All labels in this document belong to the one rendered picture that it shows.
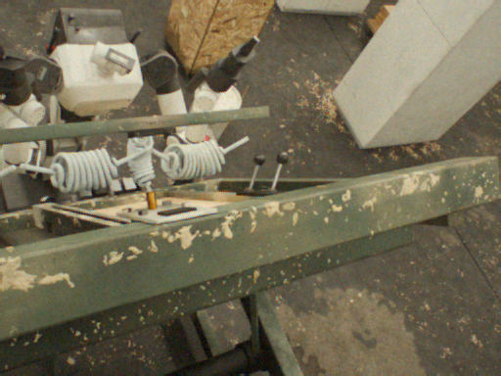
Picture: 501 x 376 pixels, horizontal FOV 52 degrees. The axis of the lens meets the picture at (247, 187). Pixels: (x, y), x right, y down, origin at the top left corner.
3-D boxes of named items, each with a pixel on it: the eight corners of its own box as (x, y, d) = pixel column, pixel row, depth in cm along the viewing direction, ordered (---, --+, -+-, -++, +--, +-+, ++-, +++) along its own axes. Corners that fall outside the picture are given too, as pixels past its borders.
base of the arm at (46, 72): (-3, 86, 160) (-1, 48, 158) (36, 89, 170) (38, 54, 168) (22, 93, 152) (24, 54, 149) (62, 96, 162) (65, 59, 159)
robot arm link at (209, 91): (230, 95, 162) (210, 117, 169) (234, 75, 170) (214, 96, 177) (201, 75, 158) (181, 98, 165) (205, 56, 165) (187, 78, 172)
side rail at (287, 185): (235, 204, 218) (232, 178, 217) (464, 222, 125) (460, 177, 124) (222, 206, 215) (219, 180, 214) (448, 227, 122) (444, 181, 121)
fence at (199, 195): (180, 200, 205) (178, 190, 204) (342, 212, 124) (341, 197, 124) (168, 202, 202) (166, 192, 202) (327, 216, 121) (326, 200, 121)
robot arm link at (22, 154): (-4, 136, 142) (-5, 181, 156) (36, 142, 146) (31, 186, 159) (3, 111, 149) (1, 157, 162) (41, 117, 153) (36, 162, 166)
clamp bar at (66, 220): (60, 221, 180) (48, 153, 178) (226, 275, 79) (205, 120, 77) (29, 226, 175) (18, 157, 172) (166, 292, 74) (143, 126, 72)
